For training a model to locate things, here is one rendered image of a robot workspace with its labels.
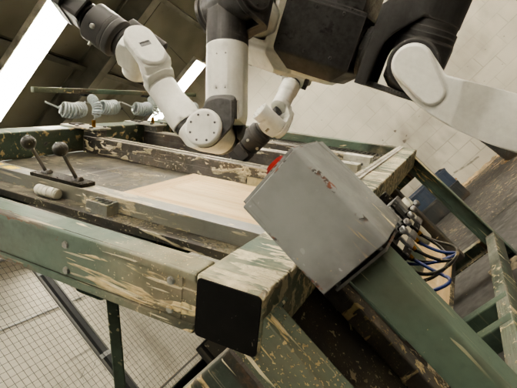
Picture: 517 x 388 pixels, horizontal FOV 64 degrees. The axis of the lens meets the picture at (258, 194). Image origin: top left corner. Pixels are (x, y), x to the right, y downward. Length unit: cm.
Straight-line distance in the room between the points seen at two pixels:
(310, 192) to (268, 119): 91
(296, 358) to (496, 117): 65
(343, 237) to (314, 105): 612
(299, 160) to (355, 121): 598
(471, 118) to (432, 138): 549
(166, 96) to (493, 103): 68
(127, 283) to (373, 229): 44
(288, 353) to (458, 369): 23
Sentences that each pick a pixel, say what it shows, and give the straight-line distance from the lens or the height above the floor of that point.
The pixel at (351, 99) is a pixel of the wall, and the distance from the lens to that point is 656.
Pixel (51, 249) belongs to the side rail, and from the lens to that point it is 90.
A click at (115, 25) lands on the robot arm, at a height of 144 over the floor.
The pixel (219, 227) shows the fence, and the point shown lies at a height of 99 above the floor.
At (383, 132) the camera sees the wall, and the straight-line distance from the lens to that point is 647.
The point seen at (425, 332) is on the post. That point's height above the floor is 64.
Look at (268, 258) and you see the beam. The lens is 74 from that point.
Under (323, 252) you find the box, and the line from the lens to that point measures 56.
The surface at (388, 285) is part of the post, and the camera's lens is 59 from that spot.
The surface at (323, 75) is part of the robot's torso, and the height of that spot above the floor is 109.
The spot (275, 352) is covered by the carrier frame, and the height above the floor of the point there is 74.
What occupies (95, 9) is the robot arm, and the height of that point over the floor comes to 150.
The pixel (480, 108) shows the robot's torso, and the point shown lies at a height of 79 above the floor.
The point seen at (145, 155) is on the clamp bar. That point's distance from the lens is 168.
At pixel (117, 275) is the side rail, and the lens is 79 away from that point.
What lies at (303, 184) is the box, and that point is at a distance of 55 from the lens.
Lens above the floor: 82
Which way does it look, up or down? 10 degrees up
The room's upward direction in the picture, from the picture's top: 43 degrees counter-clockwise
